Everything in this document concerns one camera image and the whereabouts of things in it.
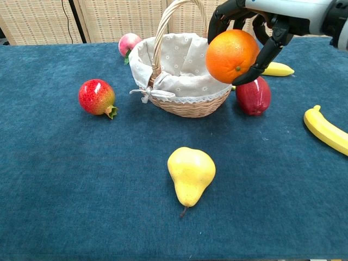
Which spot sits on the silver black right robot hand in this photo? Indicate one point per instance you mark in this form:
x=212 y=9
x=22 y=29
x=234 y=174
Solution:
x=285 y=13

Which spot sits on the orange fruit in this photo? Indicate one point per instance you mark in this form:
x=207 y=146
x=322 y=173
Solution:
x=231 y=55

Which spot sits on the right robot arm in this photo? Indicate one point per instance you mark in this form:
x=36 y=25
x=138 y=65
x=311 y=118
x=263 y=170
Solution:
x=340 y=24

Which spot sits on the wicker basket with cloth liner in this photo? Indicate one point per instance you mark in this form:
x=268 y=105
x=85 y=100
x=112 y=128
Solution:
x=185 y=70

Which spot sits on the strongly curved yellow banana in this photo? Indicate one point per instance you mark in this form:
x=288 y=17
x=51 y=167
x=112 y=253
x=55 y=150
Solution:
x=278 y=69

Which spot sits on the dark red apple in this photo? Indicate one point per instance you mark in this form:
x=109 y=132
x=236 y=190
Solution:
x=254 y=96

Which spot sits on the woven bamboo screen panel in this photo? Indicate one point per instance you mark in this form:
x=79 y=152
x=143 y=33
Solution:
x=122 y=16
x=35 y=19
x=187 y=19

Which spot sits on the long yellow banana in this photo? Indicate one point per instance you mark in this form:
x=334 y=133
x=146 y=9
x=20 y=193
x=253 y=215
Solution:
x=326 y=131

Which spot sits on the pink peach with leaf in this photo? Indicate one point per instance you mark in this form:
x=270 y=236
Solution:
x=127 y=43

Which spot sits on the yellow pear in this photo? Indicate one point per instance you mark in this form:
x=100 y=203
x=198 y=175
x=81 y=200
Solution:
x=190 y=174

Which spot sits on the black tripod stand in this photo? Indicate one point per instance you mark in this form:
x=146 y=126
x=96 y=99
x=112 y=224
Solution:
x=79 y=20

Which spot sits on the red pomegranate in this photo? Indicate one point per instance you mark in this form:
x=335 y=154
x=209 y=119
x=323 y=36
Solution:
x=95 y=96

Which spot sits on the dark blue table mat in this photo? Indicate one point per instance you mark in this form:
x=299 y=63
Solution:
x=81 y=176

